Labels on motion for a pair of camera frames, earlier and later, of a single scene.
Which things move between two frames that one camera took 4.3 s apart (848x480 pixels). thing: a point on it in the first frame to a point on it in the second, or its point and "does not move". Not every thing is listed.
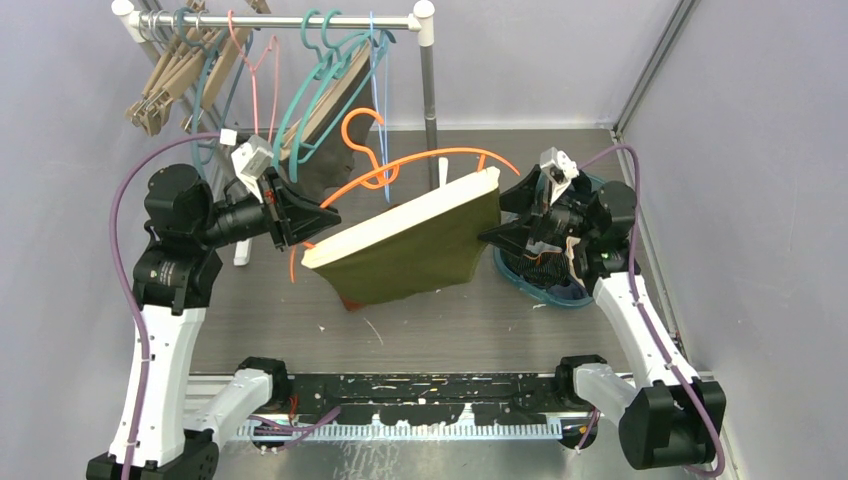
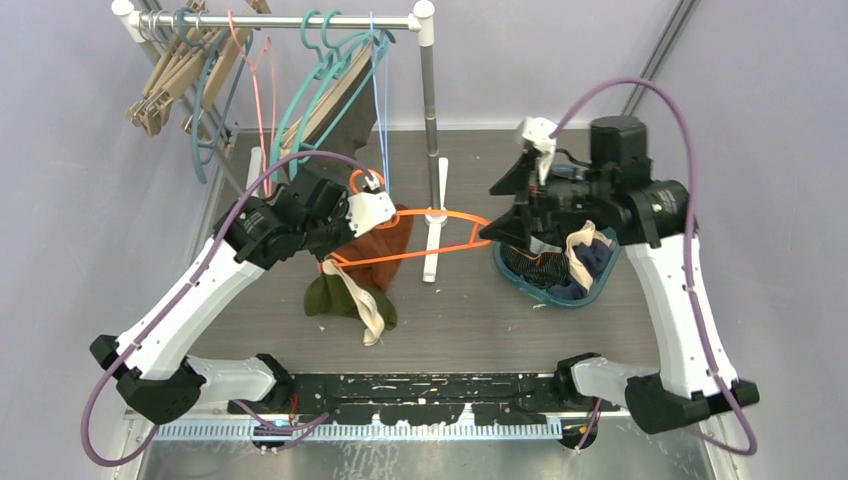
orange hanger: x=378 y=178 to x=479 y=239
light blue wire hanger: x=379 y=56 does not move
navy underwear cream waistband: x=575 y=288 does not move
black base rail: x=429 y=398 does not move
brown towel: x=351 y=305 to x=378 y=243
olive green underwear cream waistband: x=434 y=243 to x=332 y=292
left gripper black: x=299 y=217 to x=348 y=233
